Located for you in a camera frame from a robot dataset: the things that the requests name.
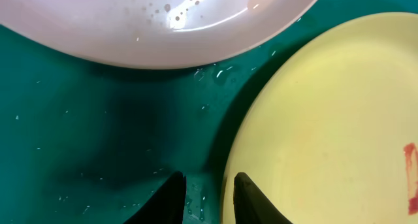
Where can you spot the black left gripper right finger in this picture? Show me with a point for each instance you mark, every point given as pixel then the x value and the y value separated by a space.
pixel 251 206

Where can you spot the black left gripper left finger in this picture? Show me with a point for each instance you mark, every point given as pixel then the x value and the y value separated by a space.
pixel 166 205

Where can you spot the yellow plate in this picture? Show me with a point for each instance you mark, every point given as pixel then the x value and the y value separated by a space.
pixel 332 137

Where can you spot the white plate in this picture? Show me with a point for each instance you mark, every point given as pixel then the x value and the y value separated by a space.
pixel 152 34

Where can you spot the teal plastic tray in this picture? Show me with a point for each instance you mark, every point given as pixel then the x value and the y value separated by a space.
pixel 83 142

